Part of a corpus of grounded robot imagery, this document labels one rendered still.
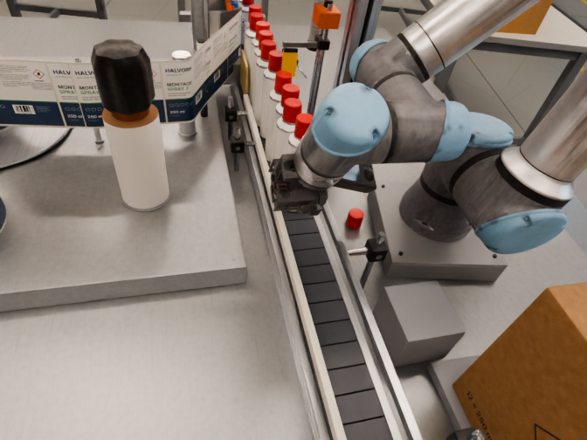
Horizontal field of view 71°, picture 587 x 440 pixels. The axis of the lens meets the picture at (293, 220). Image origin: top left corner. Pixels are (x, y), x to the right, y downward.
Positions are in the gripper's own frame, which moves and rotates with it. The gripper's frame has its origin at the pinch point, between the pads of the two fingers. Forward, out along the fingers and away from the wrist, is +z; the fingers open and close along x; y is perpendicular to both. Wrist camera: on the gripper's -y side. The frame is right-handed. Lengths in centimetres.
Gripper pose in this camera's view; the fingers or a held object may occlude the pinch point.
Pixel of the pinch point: (300, 202)
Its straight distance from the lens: 76.9
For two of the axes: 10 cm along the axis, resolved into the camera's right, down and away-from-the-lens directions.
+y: -9.7, 0.8, -2.4
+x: 1.3, 9.7, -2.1
